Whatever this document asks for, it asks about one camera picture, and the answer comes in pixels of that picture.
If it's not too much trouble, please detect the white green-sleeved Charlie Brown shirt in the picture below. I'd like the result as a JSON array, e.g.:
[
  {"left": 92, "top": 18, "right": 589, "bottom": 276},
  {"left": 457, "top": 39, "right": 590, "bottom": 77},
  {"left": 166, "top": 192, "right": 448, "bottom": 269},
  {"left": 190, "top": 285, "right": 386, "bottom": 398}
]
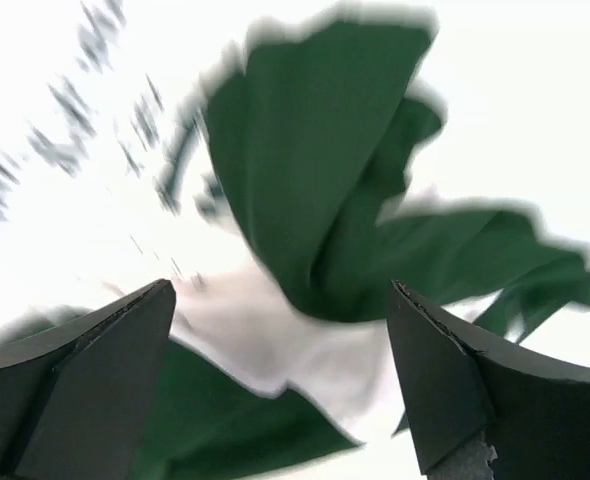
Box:
[{"left": 0, "top": 1, "right": 590, "bottom": 479}]

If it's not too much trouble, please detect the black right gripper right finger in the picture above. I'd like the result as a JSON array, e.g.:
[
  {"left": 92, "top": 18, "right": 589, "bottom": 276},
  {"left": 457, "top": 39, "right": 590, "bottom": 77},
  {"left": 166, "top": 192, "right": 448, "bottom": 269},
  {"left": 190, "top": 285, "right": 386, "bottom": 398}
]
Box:
[{"left": 386, "top": 282, "right": 590, "bottom": 479}]

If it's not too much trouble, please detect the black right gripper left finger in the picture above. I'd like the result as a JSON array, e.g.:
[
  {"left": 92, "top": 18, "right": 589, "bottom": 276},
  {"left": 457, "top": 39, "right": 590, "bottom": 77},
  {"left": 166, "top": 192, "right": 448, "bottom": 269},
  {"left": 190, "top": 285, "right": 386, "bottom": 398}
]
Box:
[{"left": 0, "top": 280, "right": 176, "bottom": 480}]

